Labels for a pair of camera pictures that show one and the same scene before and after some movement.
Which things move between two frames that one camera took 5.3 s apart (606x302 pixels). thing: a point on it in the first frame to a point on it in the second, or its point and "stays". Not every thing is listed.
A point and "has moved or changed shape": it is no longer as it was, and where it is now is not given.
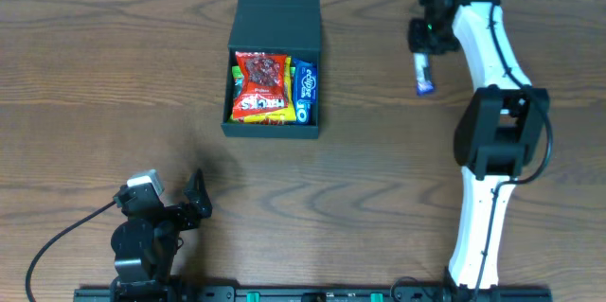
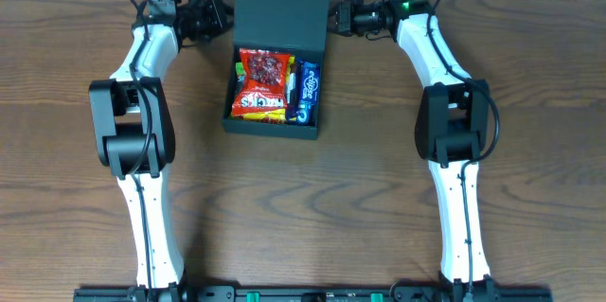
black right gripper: [423, 42] to [344, 18]
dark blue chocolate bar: [424, 82] has moved or changed shape
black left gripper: [185, 214] to [218, 15]
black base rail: [399, 293] stays
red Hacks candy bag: [263, 83] stays
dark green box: [280, 15] has moved or changed shape
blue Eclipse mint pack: [306, 80] stays
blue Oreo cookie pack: [303, 108] stays
